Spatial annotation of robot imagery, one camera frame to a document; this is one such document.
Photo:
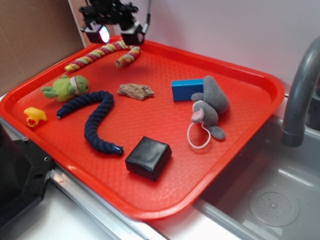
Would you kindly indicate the red plastic tray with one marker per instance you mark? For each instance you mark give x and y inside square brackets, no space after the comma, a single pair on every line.
[253,97]

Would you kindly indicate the grey sink faucet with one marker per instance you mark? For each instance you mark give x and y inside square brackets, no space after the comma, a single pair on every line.
[303,104]

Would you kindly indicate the green plush frog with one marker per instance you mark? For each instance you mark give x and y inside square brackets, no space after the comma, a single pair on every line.
[66,88]

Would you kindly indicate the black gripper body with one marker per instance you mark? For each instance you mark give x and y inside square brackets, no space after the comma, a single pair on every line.
[108,12]

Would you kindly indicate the brown wood piece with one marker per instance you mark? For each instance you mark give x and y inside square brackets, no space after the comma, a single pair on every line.
[136,91]

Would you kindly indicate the brown cardboard panel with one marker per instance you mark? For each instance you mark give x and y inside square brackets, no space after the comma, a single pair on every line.
[34,35]

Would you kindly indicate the grey toy sink basin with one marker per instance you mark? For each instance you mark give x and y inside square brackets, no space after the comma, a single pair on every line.
[268,191]

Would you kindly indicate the black square pouch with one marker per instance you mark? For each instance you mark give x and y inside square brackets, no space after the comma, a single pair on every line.
[148,158]

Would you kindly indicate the yellow rubber duck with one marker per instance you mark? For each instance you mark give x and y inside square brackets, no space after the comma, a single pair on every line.
[34,116]

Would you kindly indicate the grey plush mouse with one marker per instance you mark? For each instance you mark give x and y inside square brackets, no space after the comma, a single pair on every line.
[206,109]

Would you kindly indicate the blue rectangular block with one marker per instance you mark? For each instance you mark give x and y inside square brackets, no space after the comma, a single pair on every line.
[182,90]

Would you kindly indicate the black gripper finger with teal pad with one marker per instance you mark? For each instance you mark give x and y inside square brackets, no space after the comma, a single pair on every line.
[134,35]
[97,34]

